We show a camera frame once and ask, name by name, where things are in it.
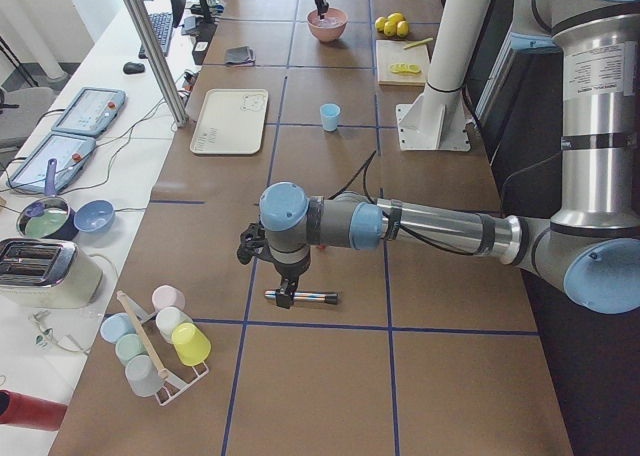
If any steel muddler black tip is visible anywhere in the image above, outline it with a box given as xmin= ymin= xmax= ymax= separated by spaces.
xmin=264 ymin=290 xmax=339 ymax=307

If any clear ice cubes pile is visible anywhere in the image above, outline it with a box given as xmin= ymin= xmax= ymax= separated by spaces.
xmin=308 ymin=14 xmax=346 ymax=31

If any yellow cup on rack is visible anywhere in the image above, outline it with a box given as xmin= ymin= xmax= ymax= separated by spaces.
xmin=171 ymin=322 xmax=211 ymax=367

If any white cup on rack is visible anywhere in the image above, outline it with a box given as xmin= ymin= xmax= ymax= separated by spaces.
xmin=155 ymin=306 xmax=193 ymax=344

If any light blue plastic cup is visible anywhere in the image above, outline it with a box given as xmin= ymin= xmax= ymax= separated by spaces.
xmin=320 ymin=103 xmax=341 ymax=132

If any pink cup on rack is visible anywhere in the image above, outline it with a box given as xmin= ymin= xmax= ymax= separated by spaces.
xmin=151 ymin=285 xmax=186 ymax=312

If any grey cup on rack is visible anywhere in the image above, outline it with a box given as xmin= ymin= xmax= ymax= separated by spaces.
xmin=125 ymin=354 xmax=164 ymax=397

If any green cup on rack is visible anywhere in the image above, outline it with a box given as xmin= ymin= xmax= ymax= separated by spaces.
xmin=115 ymin=334 xmax=147 ymax=366

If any blue cup on rack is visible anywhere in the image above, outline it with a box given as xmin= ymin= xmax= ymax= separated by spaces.
xmin=100 ymin=312 xmax=135 ymax=344

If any pink bowl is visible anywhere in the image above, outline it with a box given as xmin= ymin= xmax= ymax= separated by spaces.
xmin=306 ymin=8 xmax=348 ymax=42

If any whole yellow lemon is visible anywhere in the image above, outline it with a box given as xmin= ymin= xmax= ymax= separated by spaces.
xmin=374 ymin=17 xmax=387 ymax=32
xmin=396 ymin=21 xmax=410 ymax=39
xmin=387 ymin=12 xmax=405 ymax=24
xmin=383 ymin=21 xmax=397 ymax=37

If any grey folded cloth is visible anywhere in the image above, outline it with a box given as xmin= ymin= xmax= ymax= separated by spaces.
xmin=224 ymin=46 xmax=255 ymax=66

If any bamboo cutting board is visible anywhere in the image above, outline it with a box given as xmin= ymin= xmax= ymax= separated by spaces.
xmin=375 ymin=40 xmax=430 ymax=86

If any yellow plastic knife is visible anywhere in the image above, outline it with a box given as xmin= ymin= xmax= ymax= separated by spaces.
xmin=403 ymin=37 xmax=434 ymax=50

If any cream bear print tray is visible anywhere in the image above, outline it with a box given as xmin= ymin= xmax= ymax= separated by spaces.
xmin=190 ymin=89 xmax=269 ymax=155

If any black keyboard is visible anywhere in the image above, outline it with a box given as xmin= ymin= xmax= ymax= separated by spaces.
xmin=148 ymin=12 xmax=174 ymax=56

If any black computer mouse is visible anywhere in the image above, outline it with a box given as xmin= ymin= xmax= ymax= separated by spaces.
xmin=122 ymin=62 xmax=145 ymax=75

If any blue bowl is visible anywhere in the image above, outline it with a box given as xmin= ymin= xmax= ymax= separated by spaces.
xmin=74 ymin=200 xmax=115 ymax=233

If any white toaster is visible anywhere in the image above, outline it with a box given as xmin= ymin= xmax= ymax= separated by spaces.
xmin=1 ymin=238 xmax=103 ymax=309

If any blue saucepan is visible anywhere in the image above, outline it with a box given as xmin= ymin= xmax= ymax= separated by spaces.
xmin=16 ymin=158 xmax=78 ymax=241

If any teach pendant tablet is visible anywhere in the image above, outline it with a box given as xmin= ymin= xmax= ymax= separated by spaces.
xmin=52 ymin=87 xmax=126 ymax=138
xmin=7 ymin=132 xmax=96 ymax=194

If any red bottle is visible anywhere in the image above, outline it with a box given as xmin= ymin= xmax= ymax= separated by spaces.
xmin=1 ymin=390 xmax=67 ymax=431

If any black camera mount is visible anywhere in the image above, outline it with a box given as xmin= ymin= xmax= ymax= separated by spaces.
xmin=236 ymin=222 xmax=273 ymax=265

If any white wire cup rack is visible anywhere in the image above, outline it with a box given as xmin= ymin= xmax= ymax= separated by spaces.
xmin=116 ymin=290 xmax=210 ymax=407

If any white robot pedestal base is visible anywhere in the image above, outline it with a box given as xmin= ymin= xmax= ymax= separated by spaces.
xmin=396 ymin=0 xmax=491 ymax=151

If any aluminium frame post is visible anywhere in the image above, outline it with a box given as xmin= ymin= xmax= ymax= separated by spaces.
xmin=123 ymin=0 xmax=188 ymax=128

